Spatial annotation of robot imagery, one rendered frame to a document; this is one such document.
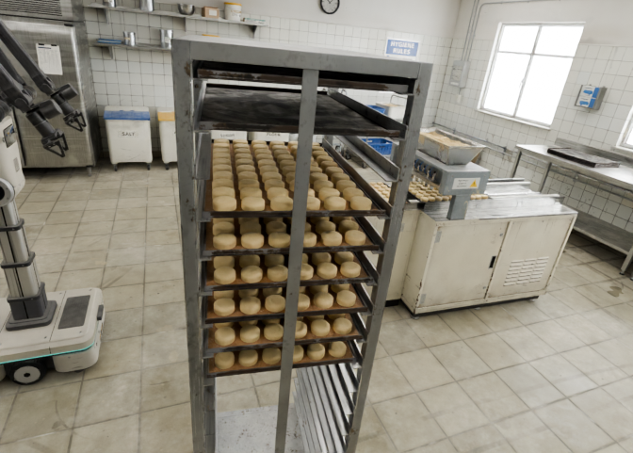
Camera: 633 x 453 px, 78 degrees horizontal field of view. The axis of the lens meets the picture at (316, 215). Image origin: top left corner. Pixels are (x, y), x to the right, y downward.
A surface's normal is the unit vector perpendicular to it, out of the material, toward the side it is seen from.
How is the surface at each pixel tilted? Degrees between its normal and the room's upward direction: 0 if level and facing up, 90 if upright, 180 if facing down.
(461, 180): 90
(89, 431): 0
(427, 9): 90
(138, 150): 92
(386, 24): 90
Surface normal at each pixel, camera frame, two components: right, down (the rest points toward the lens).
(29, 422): 0.09, -0.91
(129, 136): 0.39, 0.44
